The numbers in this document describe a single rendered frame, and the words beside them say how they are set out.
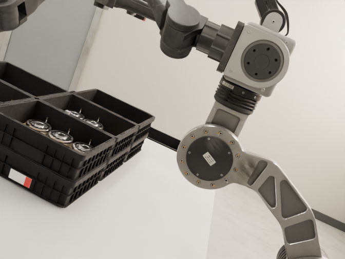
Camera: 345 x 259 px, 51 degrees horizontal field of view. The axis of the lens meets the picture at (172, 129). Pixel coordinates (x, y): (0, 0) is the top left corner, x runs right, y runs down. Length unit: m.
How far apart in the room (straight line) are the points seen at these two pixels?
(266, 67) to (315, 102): 3.64
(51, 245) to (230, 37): 0.81
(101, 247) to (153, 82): 3.36
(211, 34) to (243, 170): 0.44
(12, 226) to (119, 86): 3.48
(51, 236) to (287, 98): 3.56
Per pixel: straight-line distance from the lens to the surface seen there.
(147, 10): 1.30
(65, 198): 1.37
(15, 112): 1.56
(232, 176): 1.10
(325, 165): 4.66
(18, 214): 1.31
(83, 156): 1.28
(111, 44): 4.58
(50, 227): 1.29
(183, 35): 0.82
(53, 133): 1.54
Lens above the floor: 1.45
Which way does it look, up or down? 15 degrees down
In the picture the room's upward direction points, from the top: 24 degrees clockwise
